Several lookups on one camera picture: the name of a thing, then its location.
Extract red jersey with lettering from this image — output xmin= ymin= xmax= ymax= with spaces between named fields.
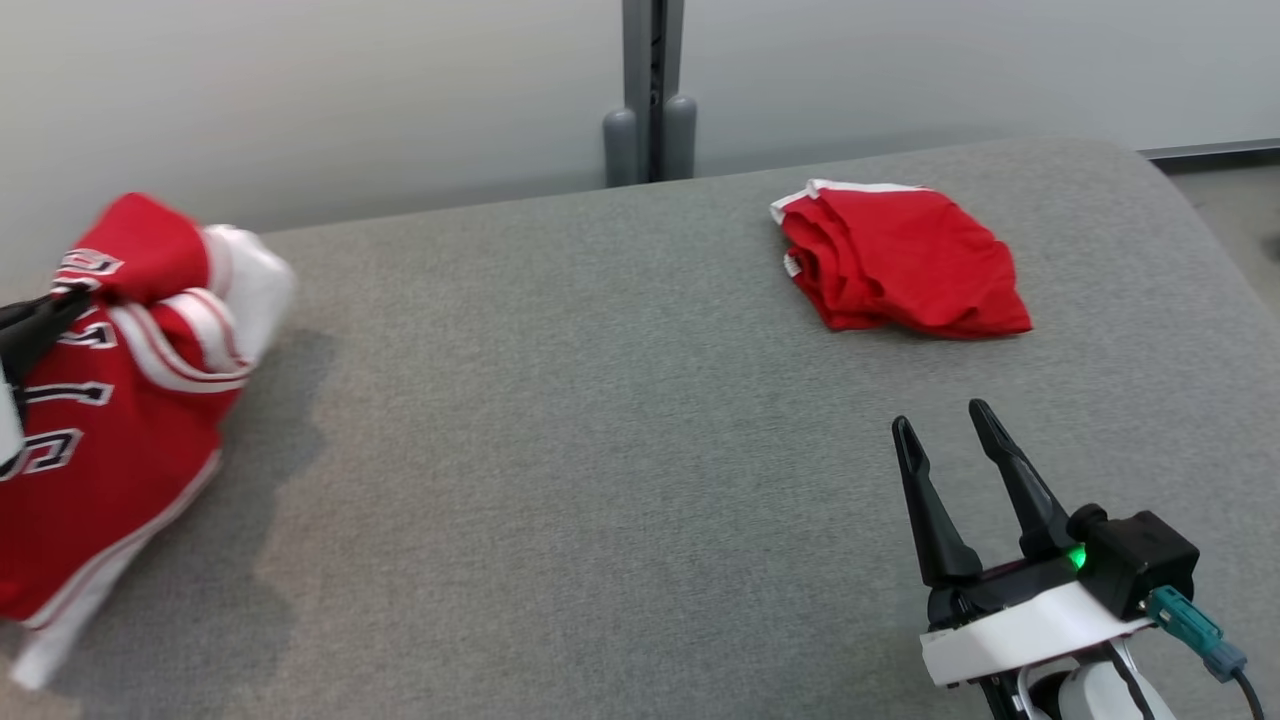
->
xmin=0 ymin=192 xmax=298 ymax=691

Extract grey partition post two feet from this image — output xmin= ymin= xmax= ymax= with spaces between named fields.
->
xmin=602 ymin=0 xmax=699 ymax=188

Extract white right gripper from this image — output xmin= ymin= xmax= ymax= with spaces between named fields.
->
xmin=892 ymin=398 xmax=1156 ymax=689

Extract plain red white-trimmed garment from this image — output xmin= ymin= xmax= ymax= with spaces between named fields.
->
xmin=768 ymin=178 xmax=1034 ymax=341

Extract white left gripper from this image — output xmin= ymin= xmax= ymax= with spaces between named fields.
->
xmin=0 ymin=290 xmax=91 ymax=471

